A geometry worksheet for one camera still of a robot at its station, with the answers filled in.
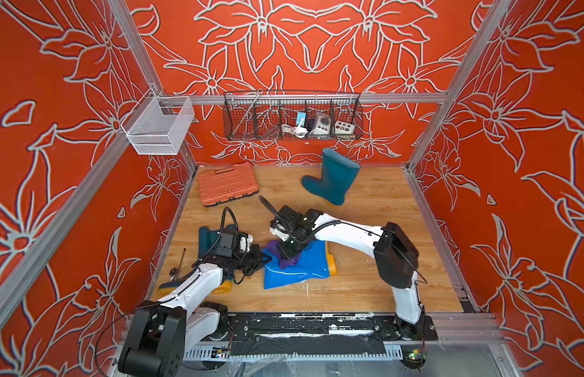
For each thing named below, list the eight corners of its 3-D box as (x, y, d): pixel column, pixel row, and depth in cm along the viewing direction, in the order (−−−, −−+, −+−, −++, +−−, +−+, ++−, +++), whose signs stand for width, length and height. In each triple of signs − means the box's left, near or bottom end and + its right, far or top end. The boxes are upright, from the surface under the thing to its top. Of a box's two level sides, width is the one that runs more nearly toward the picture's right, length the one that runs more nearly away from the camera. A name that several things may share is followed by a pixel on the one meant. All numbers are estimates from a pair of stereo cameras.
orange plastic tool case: (204, 208, 105) (201, 201, 101) (200, 175, 118) (197, 168, 114) (259, 194, 110) (258, 187, 106) (249, 164, 123) (248, 157, 119)
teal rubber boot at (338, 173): (313, 196, 109) (319, 156, 90) (320, 187, 113) (326, 147, 93) (343, 210, 104) (356, 170, 85) (349, 200, 108) (362, 160, 88)
